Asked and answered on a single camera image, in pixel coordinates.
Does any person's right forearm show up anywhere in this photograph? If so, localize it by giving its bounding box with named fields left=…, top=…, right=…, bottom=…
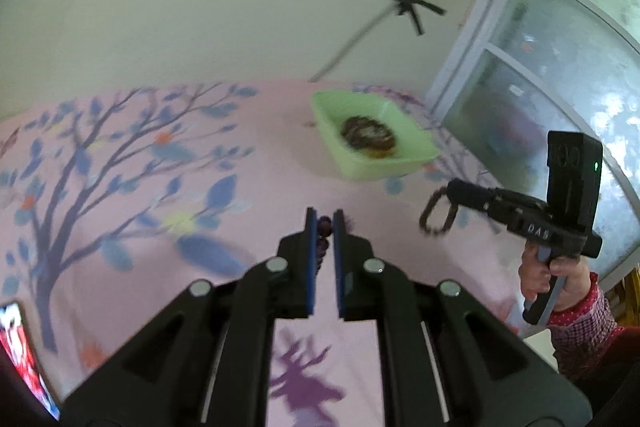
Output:
left=547, top=272, right=640, bottom=380

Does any green plastic tray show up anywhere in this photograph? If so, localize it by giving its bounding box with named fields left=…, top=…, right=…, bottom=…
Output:
left=310, top=90, right=441, bottom=182

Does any red patterned object at edge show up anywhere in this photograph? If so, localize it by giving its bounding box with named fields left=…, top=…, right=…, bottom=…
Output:
left=0, top=301, right=61, bottom=422

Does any glass sliding door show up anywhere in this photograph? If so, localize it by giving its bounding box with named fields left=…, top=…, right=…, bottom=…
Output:
left=425, top=0, right=640, bottom=288

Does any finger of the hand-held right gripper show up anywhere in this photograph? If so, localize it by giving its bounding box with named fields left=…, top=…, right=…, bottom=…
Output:
left=446, top=179, right=501, bottom=215

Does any brown chocolate donut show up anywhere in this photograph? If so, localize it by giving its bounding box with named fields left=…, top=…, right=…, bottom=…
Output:
left=340, top=116, right=398, bottom=158

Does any small brown bead bracelet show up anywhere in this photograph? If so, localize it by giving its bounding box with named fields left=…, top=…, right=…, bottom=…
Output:
left=420, top=186, right=458, bottom=236

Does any pink floral bedsheet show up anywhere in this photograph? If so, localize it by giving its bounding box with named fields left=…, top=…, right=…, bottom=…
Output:
left=0, top=79, right=566, bottom=427

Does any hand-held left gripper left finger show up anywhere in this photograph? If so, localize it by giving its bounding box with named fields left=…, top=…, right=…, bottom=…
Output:
left=60, top=207, right=321, bottom=427

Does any person's right hand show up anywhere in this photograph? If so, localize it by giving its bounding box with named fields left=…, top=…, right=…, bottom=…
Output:
left=518, top=251, right=599, bottom=310

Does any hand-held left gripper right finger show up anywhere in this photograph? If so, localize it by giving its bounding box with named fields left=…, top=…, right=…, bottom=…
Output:
left=334, top=208, right=593, bottom=427

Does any dark purple grape bunch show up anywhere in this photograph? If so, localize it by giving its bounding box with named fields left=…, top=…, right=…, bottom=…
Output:
left=317, top=216, right=335, bottom=269

